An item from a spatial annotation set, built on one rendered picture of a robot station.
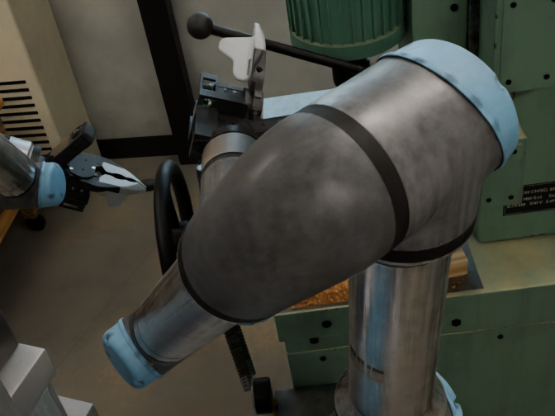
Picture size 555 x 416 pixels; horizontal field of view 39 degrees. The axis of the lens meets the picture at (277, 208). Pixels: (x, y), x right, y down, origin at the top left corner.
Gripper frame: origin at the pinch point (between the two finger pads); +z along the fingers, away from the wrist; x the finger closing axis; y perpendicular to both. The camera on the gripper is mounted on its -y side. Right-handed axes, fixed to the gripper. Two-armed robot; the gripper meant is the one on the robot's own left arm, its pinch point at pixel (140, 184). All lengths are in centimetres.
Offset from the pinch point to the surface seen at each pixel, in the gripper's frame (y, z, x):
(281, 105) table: -15.5, 22.9, -17.6
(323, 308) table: -16.4, 26.3, 38.3
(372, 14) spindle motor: -52, 20, 17
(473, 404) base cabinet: 6, 67, 30
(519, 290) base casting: -23, 58, 30
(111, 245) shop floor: 95, 8, -88
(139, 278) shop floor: 90, 18, -70
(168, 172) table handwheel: -9.4, 2.9, 6.9
